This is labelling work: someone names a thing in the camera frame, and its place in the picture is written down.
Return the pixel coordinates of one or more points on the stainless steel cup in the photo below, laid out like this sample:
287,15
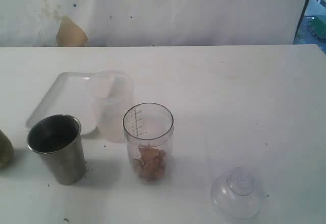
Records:
57,141

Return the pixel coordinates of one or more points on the brown wooden bowl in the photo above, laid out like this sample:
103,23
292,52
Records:
6,151

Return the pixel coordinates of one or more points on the clear plastic shaker body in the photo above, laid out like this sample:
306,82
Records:
148,125

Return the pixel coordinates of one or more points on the clear dome lid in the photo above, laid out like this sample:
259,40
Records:
237,193

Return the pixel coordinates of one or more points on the translucent plastic cup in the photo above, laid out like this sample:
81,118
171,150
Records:
111,94

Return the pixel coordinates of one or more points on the white rectangular tray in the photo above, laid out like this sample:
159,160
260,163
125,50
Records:
67,95

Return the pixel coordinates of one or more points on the green container outside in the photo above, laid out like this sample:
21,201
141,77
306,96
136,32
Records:
316,26

